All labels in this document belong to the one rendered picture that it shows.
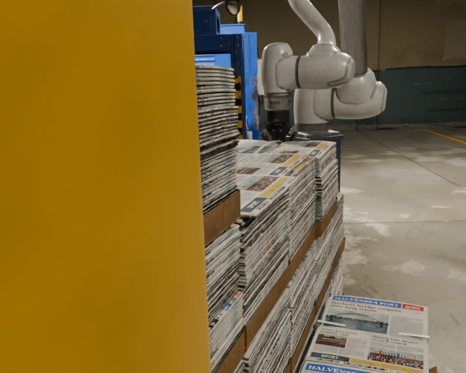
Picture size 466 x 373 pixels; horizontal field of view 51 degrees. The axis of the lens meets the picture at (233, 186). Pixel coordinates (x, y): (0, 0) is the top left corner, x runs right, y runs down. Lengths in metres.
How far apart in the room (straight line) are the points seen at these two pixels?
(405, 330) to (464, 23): 10.58
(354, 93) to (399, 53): 9.21
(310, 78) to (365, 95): 0.60
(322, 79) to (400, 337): 0.76
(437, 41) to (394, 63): 0.97
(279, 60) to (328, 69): 0.15
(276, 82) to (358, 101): 0.62
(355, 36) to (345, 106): 0.30
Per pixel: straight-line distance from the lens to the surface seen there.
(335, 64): 1.52
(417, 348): 1.35
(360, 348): 1.32
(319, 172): 1.31
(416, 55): 11.39
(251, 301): 0.84
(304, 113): 2.16
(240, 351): 0.80
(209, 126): 0.61
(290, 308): 1.11
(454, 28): 11.67
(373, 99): 2.11
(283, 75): 1.55
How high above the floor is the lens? 1.27
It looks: 13 degrees down
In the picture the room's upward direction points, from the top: 2 degrees counter-clockwise
